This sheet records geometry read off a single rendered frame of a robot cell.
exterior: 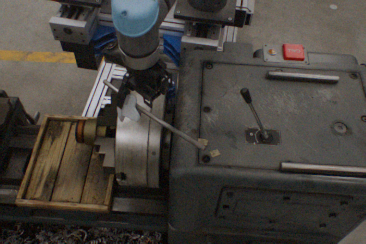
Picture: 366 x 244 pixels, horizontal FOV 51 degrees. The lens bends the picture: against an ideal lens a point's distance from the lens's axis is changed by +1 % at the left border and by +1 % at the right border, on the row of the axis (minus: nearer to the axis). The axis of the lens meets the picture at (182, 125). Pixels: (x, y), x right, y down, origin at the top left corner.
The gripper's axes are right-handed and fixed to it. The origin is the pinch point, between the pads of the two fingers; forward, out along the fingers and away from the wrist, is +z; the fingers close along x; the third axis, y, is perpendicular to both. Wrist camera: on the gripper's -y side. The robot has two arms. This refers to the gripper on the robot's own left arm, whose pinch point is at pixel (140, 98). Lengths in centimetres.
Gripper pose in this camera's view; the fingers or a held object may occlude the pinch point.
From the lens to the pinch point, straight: 94.1
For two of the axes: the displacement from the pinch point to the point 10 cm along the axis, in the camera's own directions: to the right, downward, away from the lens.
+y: 7.8, 5.8, -2.5
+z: -0.2, 4.1, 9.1
